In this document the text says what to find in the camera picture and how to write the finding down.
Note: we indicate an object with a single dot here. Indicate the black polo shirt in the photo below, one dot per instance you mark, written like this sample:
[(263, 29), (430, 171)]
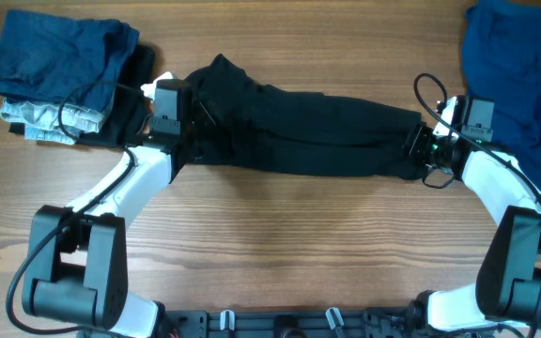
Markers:
[(240, 122)]

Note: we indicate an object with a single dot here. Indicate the blue shirt unfolded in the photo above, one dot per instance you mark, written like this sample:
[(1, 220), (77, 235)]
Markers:
[(501, 61)]

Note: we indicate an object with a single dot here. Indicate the folded navy blue garment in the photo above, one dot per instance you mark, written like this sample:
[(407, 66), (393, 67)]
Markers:
[(48, 58)]

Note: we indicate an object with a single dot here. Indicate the folded black garment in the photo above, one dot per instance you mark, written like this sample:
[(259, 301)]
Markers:
[(125, 120)]

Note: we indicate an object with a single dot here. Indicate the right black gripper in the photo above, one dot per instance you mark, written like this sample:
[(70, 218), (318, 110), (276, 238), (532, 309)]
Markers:
[(415, 142)]

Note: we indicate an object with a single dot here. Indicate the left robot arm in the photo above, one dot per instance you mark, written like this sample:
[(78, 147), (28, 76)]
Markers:
[(76, 270)]

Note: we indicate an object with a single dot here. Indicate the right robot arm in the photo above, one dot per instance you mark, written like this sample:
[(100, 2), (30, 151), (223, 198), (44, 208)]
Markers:
[(508, 285)]

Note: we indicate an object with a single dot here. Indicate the folded light grey garment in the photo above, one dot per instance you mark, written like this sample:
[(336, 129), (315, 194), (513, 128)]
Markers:
[(41, 124)]

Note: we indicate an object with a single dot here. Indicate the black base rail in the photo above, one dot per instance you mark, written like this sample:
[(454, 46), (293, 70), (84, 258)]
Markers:
[(368, 323)]

